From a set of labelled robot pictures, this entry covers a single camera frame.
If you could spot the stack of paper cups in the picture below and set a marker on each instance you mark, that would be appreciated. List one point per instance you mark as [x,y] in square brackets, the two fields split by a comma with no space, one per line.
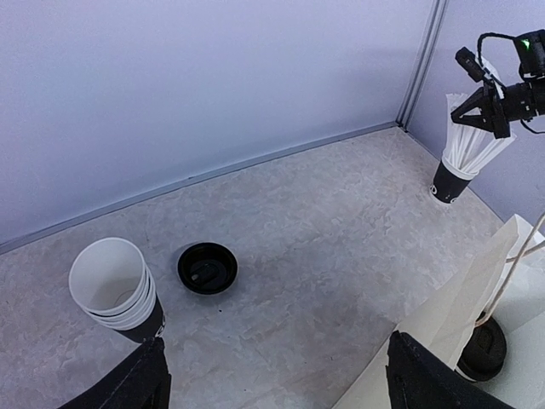
[111,282]

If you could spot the stack of black lids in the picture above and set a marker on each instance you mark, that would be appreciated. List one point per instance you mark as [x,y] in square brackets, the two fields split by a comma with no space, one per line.
[207,268]

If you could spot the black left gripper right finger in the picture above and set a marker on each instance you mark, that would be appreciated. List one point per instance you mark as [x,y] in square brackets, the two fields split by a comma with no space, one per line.
[418,379]

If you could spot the black cup holding straws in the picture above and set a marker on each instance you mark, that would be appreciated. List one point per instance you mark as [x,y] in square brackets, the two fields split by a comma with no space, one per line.
[449,182]

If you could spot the wrapped white straws bundle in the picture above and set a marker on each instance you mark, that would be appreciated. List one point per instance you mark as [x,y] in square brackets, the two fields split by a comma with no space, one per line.
[468,150]

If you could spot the right aluminium post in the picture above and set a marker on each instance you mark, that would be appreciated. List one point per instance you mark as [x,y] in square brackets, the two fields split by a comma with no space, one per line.
[424,57]

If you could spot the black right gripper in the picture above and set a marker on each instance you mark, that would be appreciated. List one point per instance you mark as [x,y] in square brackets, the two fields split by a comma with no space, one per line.
[519,102]

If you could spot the black cup lid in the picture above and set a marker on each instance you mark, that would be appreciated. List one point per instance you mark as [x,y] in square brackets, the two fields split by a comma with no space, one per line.
[484,355]

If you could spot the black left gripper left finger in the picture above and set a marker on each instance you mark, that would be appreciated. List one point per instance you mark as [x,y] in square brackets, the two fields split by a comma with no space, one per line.
[142,380]

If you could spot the cream paper bag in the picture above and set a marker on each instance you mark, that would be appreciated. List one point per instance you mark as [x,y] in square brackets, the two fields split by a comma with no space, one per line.
[505,281]

